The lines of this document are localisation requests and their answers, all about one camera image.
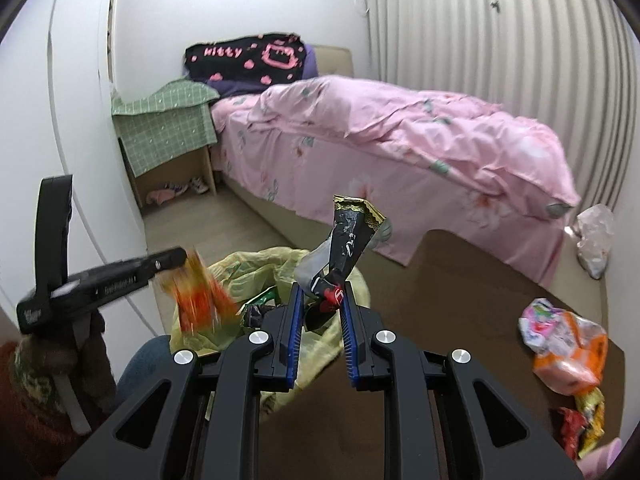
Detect red orange snack packet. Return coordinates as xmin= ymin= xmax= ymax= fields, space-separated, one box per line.
xmin=160 ymin=247 xmax=241 ymax=333

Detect beige headboard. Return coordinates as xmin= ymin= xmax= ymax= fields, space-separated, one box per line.
xmin=312 ymin=44 xmax=356 ymax=78

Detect white pleated curtain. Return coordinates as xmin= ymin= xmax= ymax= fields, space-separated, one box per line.
xmin=362 ymin=0 xmax=640 ymax=226

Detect green checked cloth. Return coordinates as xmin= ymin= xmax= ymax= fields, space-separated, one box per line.
xmin=111 ymin=80 xmax=221 ymax=178

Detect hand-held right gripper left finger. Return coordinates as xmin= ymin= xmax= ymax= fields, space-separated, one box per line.
xmin=55 ymin=282 xmax=307 ymax=480

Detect yellow plastic bag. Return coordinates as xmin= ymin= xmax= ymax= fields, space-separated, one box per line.
xmin=170 ymin=246 xmax=371 ymax=416

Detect pink print snack packet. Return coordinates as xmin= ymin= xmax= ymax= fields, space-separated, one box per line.
xmin=517 ymin=298 xmax=566 ymax=353

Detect white plastic bag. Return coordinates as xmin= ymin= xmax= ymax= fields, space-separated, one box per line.
xmin=572 ymin=203 xmax=616 ymax=281

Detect bed with pink floral sheet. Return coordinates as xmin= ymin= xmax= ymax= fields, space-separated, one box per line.
xmin=212 ymin=95 xmax=608 ymax=321

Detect red candy wrapper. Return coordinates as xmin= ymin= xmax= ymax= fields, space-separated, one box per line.
xmin=557 ymin=406 xmax=586 ymax=446

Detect wooden nightstand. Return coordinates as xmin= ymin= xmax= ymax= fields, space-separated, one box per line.
xmin=120 ymin=140 xmax=218 ymax=208

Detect person's jeans leg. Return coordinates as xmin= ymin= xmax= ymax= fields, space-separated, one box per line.
xmin=117 ymin=335 xmax=173 ymax=401

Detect gold foil wrapper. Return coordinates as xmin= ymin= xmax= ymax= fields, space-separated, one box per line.
xmin=575 ymin=387 xmax=606 ymax=461

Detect orange translucent plastic bag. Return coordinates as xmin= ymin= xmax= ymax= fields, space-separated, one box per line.
xmin=532 ymin=310 xmax=610 ymax=396

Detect pink floral quilt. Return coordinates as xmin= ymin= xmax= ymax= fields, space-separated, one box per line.
xmin=247 ymin=75 xmax=582 ymax=221

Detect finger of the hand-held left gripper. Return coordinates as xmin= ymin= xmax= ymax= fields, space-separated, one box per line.
xmin=135 ymin=247 xmax=188 ymax=281

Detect person's left hand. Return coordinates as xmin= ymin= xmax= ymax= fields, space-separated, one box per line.
xmin=75 ymin=312 xmax=118 ymax=411

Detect pair of sneakers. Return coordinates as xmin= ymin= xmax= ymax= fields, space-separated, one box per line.
xmin=167 ymin=177 xmax=208 ymax=195

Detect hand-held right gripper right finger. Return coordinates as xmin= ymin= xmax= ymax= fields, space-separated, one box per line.
xmin=340 ymin=282 xmax=586 ymax=480

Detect black hello kitty pillow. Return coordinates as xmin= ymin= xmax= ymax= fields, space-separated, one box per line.
xmin=184 ymin=33 xmax=308 ymax=86

